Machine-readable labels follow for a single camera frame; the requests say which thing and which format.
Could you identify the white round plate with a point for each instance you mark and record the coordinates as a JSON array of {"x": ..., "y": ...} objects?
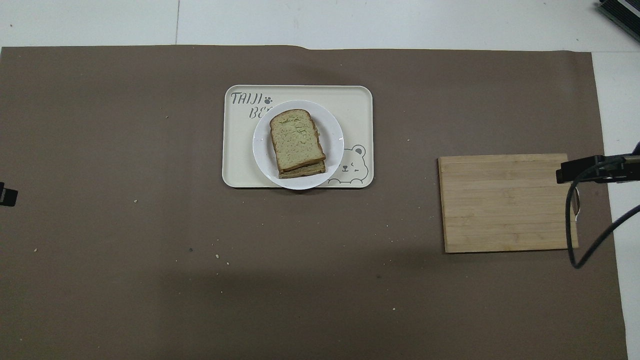
[{"x": 262, "y": 150}]

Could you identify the plain bread slice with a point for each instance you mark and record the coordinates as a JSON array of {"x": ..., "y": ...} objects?
[{"x": 310, "y": 171}]

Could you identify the bread slice with green spread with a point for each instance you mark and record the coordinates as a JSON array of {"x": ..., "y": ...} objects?
[{"x": 296, "y": 137}]

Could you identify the cream tray with bear print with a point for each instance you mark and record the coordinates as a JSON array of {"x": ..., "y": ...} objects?
[{"x": 235, "y": 160}]

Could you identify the wooden cutting board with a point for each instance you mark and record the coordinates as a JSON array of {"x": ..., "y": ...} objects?
[{"x": 500, "y": 205}]

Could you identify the black stand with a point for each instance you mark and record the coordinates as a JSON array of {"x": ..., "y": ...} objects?
[{"x": 622, "y": 11}]

